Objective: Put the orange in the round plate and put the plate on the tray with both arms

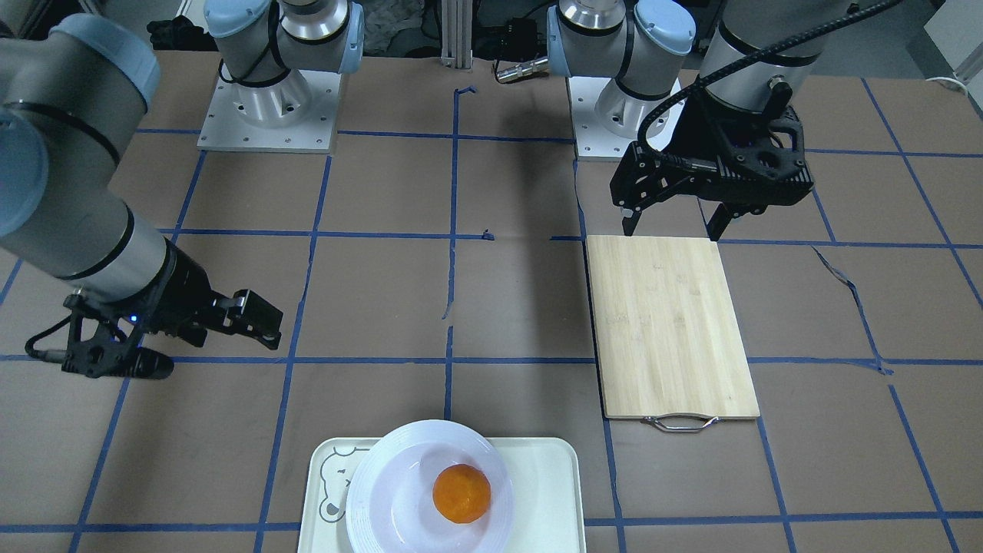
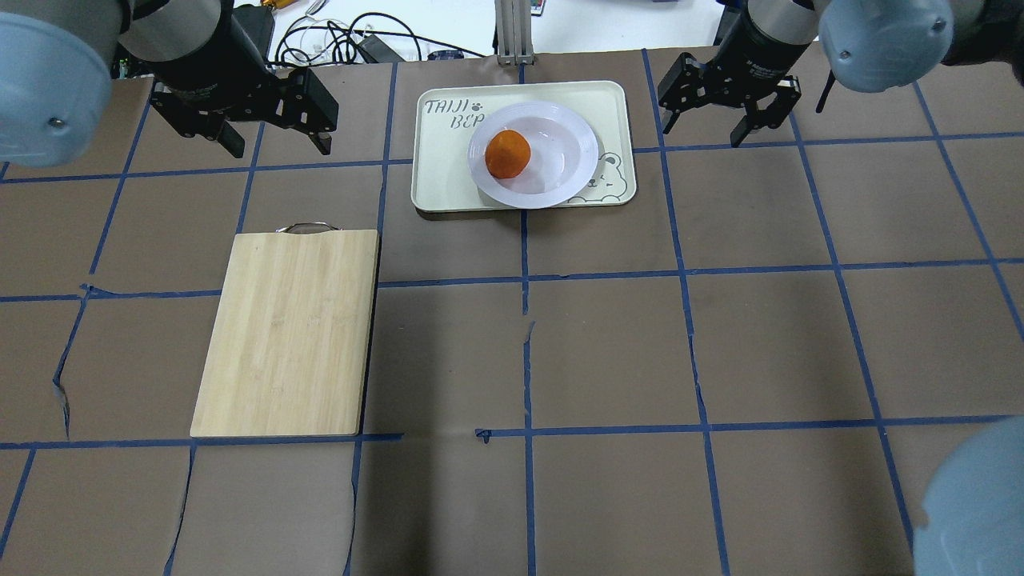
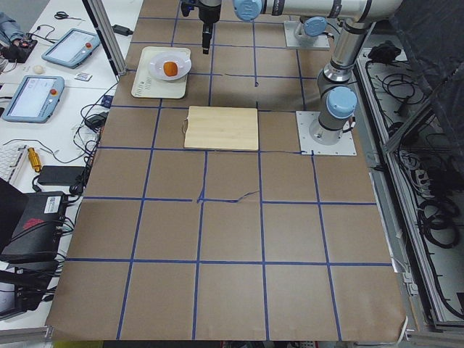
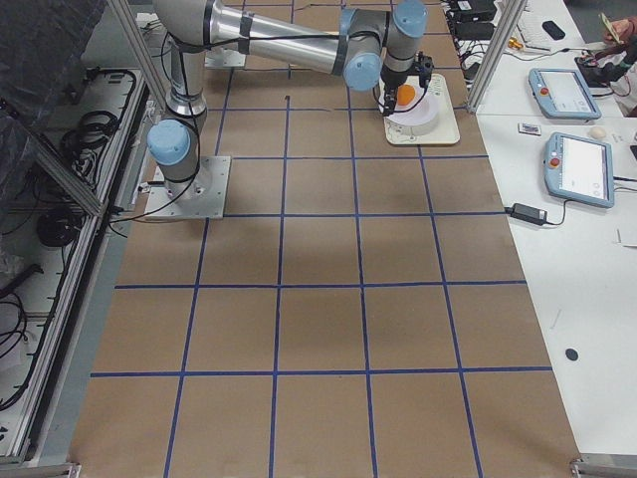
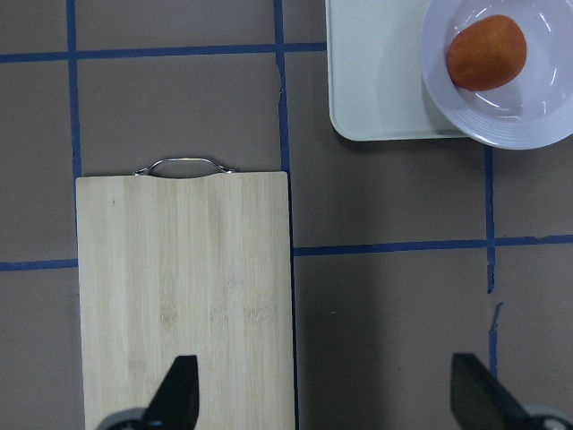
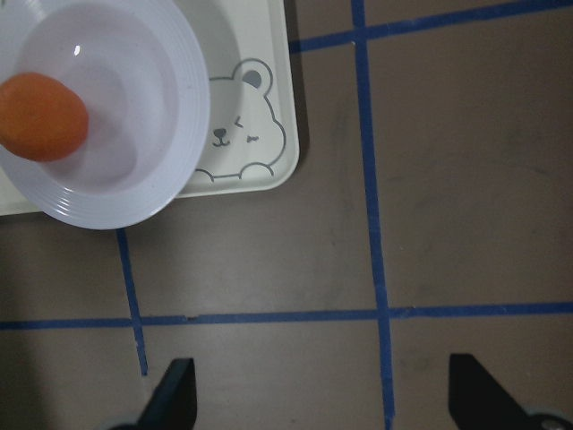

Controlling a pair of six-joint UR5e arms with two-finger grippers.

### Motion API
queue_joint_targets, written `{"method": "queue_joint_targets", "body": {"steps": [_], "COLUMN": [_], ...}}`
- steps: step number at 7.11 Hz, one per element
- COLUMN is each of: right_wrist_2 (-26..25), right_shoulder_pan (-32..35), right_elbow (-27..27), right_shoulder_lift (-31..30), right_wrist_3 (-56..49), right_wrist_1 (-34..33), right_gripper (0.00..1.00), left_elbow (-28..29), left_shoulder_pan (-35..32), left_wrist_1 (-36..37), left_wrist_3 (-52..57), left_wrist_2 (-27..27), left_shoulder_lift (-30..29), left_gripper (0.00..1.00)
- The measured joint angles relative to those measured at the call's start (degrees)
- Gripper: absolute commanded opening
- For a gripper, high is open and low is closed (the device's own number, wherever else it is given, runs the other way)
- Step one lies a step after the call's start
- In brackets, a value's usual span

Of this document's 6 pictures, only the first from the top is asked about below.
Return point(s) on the aluminium frame post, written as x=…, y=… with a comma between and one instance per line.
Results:
x=456, y=29

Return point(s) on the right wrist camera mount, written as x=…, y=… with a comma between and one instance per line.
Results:
x=103, y=341

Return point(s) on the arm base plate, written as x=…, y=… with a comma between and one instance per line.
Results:
x=604, y=118
x=297, y=115

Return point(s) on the white round plate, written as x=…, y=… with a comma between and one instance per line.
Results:
x=389, y=506

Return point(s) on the cream bear tray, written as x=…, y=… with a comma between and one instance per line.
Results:
x=548, y=513

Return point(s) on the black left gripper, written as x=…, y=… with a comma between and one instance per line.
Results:
x=700, y=132

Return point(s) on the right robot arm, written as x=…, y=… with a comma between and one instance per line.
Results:
x=70, y=106

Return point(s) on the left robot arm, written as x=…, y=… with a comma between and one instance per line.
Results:
x=641, y=45

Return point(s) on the orange fruit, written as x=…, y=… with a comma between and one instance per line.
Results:
x=462, y=494

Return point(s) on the bamboo cutting board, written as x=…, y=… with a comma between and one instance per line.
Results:
x=669, y=348

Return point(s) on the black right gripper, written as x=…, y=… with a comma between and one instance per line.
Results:
x=178, y=296

